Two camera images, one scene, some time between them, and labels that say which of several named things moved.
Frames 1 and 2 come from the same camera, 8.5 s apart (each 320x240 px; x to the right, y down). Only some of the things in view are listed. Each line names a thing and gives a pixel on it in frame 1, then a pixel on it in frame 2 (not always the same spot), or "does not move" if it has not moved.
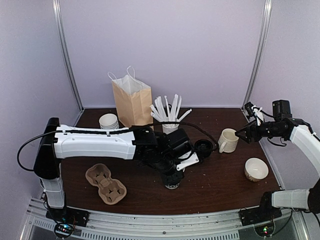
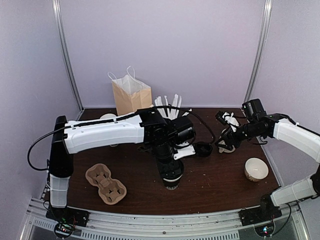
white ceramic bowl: x=256 y=169 does not move
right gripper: x=250 y=129 -> x=227 y=137
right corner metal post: x=259 y=54 does not move
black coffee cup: x=172 y=185 does not move
